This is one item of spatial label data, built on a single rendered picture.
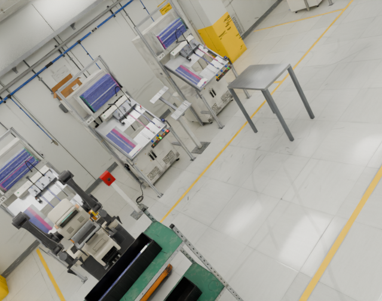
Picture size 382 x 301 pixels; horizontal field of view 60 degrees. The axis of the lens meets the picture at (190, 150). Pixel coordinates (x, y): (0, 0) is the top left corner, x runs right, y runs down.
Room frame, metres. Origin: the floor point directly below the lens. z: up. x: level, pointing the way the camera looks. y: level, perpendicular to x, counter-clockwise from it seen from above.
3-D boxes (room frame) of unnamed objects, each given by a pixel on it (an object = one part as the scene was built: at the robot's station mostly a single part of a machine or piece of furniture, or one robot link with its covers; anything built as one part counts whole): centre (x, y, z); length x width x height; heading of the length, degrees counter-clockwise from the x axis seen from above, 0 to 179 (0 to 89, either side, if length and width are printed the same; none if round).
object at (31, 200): (4.00, 1.87, 0.66); 1.01 x 0.73 x 1.31; 23
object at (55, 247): (2.29, 1.30, 1.40); 0.11 x 0.06 x 0.43; 112
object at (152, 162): (4.72, 0.62, 0.31); 0.70 x 0.65 x 0.62; 113
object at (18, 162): (4.19, 1.97, 0.95); 1.35 x 0.82 x 1.90; 23
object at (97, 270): (2.89, 1.32, 0.59); 0.55 x 0.34 x 0.83; 112
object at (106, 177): (4.02, 1.10, 0.39); 0.24 x 0.24 x 0.78; 23
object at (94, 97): (4.63, 0.52, 1.52); 0.51 x 0.13 x 0.27; 113
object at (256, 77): (3.59, -1.16, 0.40); 0.70 x 0.45 x 0.80; 16
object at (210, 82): (5.12, -0.80, 0.65); 1.01 x 0.73 x 1.29; 23
